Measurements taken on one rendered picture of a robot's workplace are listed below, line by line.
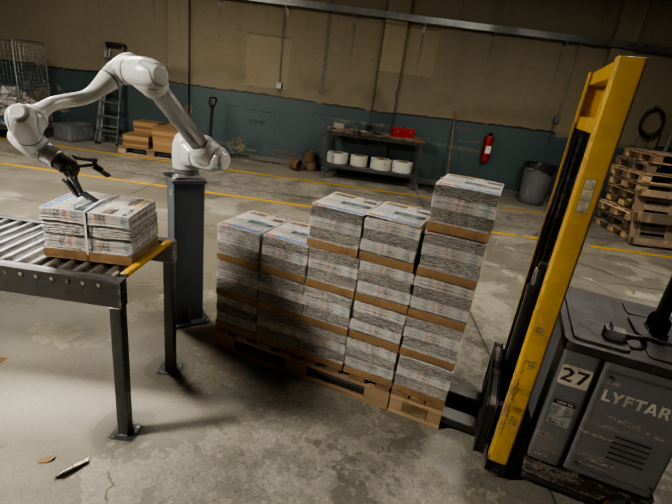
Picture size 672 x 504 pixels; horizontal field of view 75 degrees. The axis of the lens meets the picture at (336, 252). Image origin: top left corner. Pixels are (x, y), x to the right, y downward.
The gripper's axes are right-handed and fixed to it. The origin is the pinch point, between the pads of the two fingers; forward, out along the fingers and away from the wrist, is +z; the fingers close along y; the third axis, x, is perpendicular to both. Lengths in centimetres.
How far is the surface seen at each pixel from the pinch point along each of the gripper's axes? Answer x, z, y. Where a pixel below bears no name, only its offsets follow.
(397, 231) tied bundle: -22, 122, -54
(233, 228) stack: -50, 53, 4
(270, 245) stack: -43, 75, -2
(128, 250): 12.1, 26.1, 11.9
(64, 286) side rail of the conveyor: 27.4, 15.0, 32.3
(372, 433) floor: 1, 172, 36
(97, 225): 13.8, 10.9, 8.3
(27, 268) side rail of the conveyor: 26.7, -1.2, 34.5
